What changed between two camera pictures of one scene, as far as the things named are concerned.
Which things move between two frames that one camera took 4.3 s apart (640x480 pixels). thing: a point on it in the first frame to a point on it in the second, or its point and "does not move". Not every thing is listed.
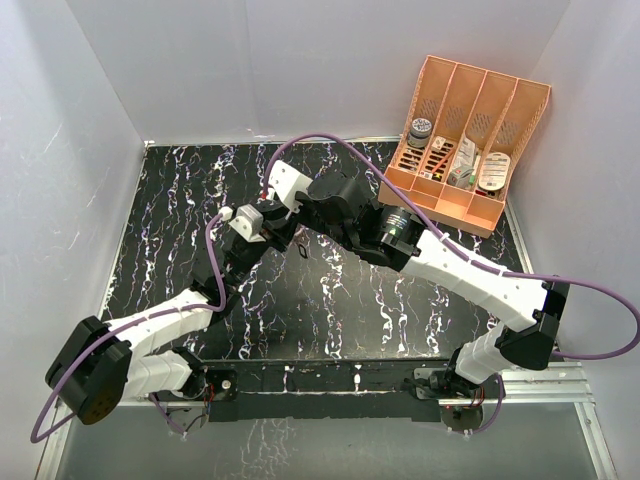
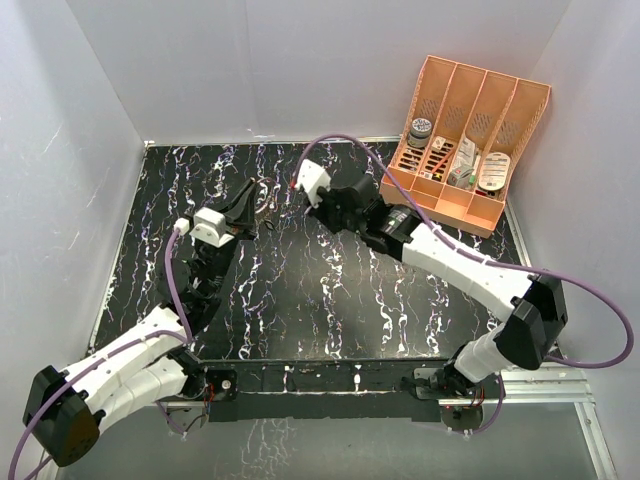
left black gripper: (275, 229) to (240, 213)
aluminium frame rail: (561, 383) does not move
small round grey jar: (420, 131) does not move
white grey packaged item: (464, 163) does not move
